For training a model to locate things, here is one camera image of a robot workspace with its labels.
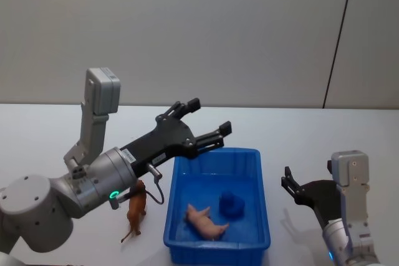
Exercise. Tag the blue toy duck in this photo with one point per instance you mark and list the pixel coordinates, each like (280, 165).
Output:
(230, 204)

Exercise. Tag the pink toy pig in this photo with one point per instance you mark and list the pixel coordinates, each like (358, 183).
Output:
(205, 222)

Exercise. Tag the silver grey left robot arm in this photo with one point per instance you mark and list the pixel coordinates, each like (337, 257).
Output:
(31, 207)

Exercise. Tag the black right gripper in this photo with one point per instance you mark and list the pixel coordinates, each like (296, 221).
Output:
(324, 197)

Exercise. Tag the blue plastic bin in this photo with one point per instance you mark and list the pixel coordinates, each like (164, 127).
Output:
(218, 185)

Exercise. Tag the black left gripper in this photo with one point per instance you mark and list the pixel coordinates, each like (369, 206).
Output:
(168, 141)

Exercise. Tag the brown toy lion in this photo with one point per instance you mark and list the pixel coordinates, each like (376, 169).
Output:
(137, 207)

